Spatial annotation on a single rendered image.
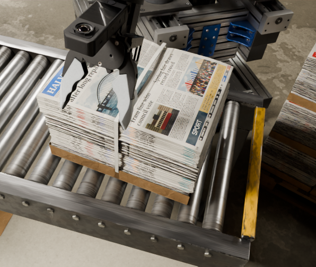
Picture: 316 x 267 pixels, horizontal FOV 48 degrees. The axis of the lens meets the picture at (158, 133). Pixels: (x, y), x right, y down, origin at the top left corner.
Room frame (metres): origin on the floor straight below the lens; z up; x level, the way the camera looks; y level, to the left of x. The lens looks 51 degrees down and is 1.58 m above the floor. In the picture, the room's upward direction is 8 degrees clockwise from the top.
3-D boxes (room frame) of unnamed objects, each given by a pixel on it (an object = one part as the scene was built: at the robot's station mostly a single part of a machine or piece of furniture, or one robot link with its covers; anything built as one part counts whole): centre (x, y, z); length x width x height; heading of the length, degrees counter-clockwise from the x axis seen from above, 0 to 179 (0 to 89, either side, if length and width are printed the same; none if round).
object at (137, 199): (0.62, 0.00, 0.77); 0.47 x 0.05 x 0.05; 172
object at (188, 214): (0.60, -0.13, 0.77); 0.47 x 0.05 x 0.05; 172
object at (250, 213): (0.57, -0.27, 0.81); 0.43 x 0.03 x 0.02; 172
